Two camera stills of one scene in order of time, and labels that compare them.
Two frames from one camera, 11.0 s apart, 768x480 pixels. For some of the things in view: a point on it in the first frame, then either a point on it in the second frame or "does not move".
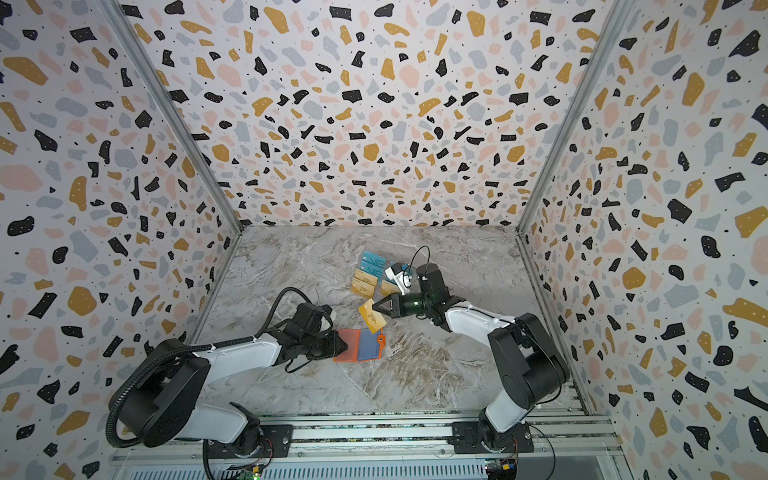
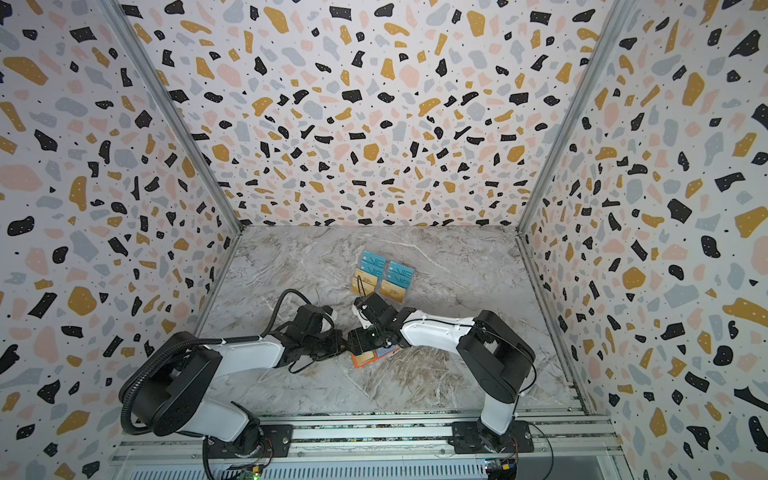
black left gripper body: x=323 y=345 does not move
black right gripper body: x=401 y=303 to x=366 y=335
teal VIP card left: x=373 y=264 does not move
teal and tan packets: x=376 y=277 does not move
